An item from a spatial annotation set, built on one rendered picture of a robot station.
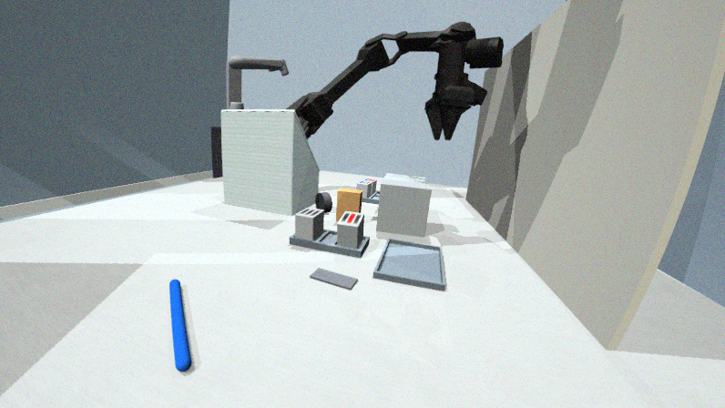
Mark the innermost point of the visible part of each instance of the blue rounded rod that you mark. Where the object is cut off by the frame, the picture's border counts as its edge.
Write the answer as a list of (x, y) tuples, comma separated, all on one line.
[(179, 329)]

